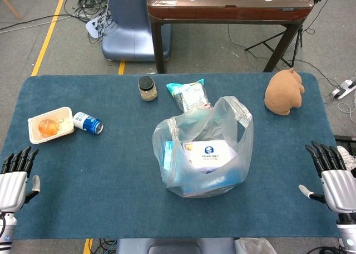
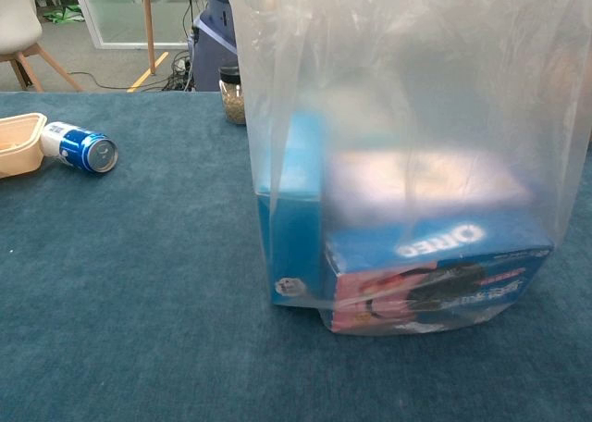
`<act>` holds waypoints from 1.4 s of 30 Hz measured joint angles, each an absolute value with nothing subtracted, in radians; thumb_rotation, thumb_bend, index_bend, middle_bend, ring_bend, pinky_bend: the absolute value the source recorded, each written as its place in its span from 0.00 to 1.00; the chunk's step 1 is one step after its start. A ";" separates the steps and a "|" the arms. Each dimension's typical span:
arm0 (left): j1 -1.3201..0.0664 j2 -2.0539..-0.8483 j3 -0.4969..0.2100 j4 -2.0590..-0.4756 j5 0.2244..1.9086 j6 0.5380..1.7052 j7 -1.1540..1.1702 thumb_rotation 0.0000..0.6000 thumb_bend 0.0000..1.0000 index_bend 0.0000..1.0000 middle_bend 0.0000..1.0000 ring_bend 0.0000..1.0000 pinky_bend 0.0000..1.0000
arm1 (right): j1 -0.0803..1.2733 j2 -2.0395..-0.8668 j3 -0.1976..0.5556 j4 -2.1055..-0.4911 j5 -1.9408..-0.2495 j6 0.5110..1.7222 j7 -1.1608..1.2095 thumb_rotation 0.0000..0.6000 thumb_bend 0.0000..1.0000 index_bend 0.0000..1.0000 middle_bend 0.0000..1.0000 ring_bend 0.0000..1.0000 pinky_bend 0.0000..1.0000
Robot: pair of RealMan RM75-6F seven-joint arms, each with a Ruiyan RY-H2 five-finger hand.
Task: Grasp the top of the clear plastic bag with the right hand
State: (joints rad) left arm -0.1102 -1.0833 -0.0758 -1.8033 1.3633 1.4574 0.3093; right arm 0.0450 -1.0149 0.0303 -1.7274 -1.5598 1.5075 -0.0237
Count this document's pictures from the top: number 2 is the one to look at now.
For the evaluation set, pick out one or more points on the beige plastic food container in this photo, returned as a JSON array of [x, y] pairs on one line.
[[20, 144]]

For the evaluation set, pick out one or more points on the white-framed glass partition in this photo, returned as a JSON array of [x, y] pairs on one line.
[[99, 24]]

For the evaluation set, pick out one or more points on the wooden pole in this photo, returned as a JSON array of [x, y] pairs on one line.
[[149, 24]]

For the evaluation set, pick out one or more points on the white chair with wooden legs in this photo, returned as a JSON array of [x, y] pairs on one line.
[[16, 19]]

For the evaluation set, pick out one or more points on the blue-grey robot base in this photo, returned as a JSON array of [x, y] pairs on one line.
[[210, 47]]

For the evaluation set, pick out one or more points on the blue Oreo cookie box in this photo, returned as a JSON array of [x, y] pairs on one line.
[[370, 251]]

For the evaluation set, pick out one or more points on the pale snack package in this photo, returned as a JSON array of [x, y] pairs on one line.
[[416, 186]]

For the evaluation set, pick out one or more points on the plain blue carton box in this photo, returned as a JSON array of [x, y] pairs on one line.
[[296, 237]]

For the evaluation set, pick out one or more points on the grain jar with black lid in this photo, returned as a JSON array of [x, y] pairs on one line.
[[231, 98]]

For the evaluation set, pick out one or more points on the green item on floor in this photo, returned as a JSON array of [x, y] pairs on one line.
[[65, 15]]

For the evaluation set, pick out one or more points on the transparent plastic bag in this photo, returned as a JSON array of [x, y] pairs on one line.
[[416, 93]]

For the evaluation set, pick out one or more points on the blue and white drink can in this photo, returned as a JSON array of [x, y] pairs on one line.
[[76, 146]]

